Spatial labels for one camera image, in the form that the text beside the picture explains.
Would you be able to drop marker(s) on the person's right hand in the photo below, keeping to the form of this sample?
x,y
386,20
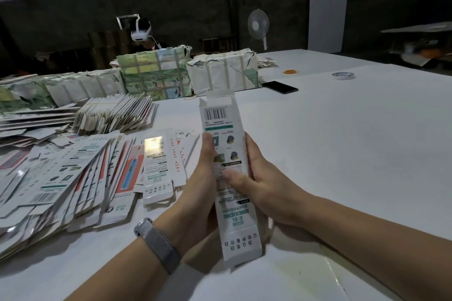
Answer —
x,y
272,191

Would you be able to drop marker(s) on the person's left hand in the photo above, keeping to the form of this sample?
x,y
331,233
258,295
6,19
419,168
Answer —
x,y
194,202

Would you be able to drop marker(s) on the white toothbrush carton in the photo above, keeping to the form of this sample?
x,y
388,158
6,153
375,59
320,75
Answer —
x,y
229,170

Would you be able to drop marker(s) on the fanned stack of white cartons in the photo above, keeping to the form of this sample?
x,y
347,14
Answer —
x,y
113,114

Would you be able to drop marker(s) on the pile of cartons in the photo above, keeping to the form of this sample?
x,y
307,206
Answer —
x,y
70,177

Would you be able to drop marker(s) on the person's right forearm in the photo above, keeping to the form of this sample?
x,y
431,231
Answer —
x,y
385,251

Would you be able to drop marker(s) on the grey band wristwatch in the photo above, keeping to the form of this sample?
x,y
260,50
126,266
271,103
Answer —
x,y
157,244

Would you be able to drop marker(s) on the black smartphone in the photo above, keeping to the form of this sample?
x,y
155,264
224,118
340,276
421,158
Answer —
x,y
280,87

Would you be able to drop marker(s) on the small orange tape roll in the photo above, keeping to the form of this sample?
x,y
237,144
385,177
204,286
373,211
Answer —
x,y
290,71

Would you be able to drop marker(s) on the small white paper stack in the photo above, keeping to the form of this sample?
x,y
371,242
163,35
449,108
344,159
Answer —
x,y
267,61

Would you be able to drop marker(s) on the white tape roll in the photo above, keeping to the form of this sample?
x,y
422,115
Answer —
x,y
335,76

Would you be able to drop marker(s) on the green printed wrapped bundle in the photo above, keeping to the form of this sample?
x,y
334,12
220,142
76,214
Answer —
x,y
154,73

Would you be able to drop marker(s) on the dark wooden chair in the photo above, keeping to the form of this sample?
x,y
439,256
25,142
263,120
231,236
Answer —
x,y
217,44

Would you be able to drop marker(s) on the white standing fan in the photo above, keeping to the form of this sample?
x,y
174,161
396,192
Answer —
x,y
258,23

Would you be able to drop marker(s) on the row of white wrapped bundles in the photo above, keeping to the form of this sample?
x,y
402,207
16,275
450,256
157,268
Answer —
x,y
60,91

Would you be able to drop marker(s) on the white board panel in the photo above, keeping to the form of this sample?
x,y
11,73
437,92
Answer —
x,y
328,9

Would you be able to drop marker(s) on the cluttered side table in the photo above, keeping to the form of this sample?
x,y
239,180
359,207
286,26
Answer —
x,y
417,47

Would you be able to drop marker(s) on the white head-mounted camera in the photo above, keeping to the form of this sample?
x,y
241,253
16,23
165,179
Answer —
x,y
138,29

